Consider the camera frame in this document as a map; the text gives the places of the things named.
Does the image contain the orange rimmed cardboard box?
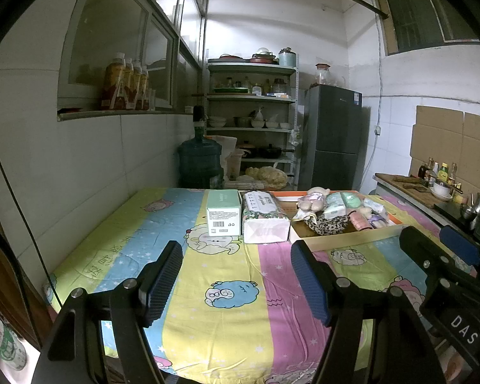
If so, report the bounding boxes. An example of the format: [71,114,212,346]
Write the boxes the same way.
[272,191,404,252]

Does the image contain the wooden top kitchen counter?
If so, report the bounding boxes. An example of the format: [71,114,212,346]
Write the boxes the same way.
[374,173,480,244]

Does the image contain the red dish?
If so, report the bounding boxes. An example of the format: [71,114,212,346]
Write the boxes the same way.
[250,48,278,64]

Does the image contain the pale green soft pack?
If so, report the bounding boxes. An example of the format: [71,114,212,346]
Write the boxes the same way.
[341,192,363,211]

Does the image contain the leopard print cloth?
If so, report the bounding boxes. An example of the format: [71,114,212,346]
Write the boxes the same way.
[304,214,350,237]

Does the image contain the white wall cable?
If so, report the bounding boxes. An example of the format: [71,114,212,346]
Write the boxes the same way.
[362,18,385,193]

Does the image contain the black water pump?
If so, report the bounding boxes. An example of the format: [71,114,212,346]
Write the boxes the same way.
[193,106,206,137]

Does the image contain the white sack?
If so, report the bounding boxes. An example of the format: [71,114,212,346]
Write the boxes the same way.
[212,136,237,177]

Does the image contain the floral tissue pack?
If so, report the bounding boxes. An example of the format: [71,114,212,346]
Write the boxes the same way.
[240,191,292,244]

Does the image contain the sliding glass window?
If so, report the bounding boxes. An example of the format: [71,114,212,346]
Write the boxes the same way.
[58,0,206,121]

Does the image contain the black wok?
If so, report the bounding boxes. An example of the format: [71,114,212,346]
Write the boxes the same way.
[248,144,294,158]

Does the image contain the white bowl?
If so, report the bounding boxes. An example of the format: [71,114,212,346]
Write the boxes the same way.
[430,182,453,201]

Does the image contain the metal kettle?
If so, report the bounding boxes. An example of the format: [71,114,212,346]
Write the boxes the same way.
[460,192,480,220]

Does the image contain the cartoon printed bedsheet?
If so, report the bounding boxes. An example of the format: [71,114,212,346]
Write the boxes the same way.
[44,186,468,384]

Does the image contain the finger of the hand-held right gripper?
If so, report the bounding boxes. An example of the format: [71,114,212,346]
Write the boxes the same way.
[399,226,476,284]
[439,225,480,267]

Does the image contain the white teal wipes pack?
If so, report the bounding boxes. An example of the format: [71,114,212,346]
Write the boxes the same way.
[324,193,350,219]

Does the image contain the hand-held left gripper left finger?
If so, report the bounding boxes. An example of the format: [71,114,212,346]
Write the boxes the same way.
[32,240,184,384]

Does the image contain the blue water jug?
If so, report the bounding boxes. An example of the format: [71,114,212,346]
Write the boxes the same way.
[178,135,224,189]

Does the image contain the row of glass jars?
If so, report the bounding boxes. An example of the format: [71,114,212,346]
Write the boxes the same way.
[212,76,286,94]

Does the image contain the black gas stove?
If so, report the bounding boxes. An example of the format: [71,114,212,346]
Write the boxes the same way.
[434,202,480,244]

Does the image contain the dark grey refrigerator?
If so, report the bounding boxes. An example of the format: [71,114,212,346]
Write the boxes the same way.
[298,85,363,191]

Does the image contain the pink cloth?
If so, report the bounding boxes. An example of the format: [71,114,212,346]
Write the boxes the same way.
[350,210,372,230]

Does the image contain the white metal shelf rack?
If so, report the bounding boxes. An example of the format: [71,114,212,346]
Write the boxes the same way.
[205,58,300,188]

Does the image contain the brown wooden furniture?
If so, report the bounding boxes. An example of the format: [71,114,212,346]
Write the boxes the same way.
[0,244,52,348]

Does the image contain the green white can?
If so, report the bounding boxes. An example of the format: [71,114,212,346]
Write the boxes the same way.
[0,306,27,371]

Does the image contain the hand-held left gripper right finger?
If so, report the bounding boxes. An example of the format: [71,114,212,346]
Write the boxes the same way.
[290,240,438,384]

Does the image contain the green tissue box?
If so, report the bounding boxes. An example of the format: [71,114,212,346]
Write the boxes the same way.
[206,190,243,236]

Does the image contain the cluster of condiment bottles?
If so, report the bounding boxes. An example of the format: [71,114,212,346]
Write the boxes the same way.
[418,158,462,193]

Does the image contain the high window with grille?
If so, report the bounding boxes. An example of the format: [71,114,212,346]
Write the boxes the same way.
[374,0,480,57]

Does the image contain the brown cardboard wall panel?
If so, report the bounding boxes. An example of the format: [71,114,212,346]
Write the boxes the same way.
[409,105,480,201]

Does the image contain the pinkish plush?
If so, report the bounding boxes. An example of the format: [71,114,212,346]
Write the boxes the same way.
[296,187,331,219]

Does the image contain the person's right hand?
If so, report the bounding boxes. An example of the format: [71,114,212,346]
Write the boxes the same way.
[442,354,467,384]

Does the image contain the translucent plastic container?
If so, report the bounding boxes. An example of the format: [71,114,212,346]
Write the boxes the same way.
[227,150,244,180]

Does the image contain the orange juice bottle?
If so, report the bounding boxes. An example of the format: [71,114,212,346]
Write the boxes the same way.
[141,66,150,110]
[101,52,126,110]

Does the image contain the pale yellow cabbage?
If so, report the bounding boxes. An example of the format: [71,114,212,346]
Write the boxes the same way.
[245,166,289,188]

